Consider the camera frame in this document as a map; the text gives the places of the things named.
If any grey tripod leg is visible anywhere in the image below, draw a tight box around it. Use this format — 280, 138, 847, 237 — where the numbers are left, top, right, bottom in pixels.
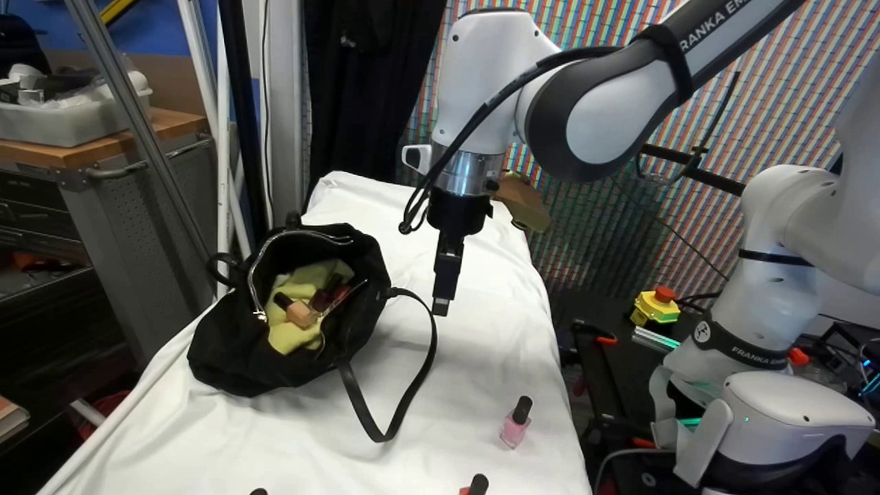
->
63, 0, 210, 274

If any orange-red nail polish bottle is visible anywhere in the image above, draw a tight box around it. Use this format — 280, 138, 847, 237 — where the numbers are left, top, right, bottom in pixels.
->
311, 284, 353, 310

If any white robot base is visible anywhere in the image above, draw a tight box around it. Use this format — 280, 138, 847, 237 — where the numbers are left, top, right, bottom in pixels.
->
650, 366, 879, 492

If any white table cloth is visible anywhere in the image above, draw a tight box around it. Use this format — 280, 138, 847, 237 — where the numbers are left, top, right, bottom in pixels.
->
40, 174, 591, 495

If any pink nail polish bottle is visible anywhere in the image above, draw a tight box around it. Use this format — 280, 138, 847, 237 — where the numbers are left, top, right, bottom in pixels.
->
500, 397, 533, 449

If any grey metal cabinet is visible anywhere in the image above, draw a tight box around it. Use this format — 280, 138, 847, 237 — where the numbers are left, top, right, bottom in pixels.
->
0, 107, 219, 362

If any yellow red emergency stop button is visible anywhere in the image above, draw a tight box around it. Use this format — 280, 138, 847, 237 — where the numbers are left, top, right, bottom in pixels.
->
630, 287, 681, 328

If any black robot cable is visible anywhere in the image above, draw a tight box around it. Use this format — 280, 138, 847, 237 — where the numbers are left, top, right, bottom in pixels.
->
396, 43, 628, 237

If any yellow-green cloth in bag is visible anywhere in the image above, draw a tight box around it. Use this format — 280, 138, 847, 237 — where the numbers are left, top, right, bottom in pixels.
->
264, 259, 355, 355

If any pale peach nail polish bottle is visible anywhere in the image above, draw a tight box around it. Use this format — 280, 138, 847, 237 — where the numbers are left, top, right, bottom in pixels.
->
274, 291, 318, 328

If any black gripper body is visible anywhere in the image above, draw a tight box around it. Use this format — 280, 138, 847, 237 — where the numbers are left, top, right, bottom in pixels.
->
430, 189, 492, 237

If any black handbag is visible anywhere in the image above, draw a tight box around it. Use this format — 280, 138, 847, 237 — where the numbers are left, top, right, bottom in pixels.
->
188, 223, 437, 443

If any red nail polish bottle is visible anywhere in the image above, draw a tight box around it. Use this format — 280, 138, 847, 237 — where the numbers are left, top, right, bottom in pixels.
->
459, 474, 489, 495

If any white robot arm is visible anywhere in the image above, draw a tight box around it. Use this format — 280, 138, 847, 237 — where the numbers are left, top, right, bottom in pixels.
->
403, 0, 880, 368

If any white plastic tub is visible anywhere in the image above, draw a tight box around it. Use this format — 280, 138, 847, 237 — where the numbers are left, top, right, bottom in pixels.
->
0, 63, 128, 148

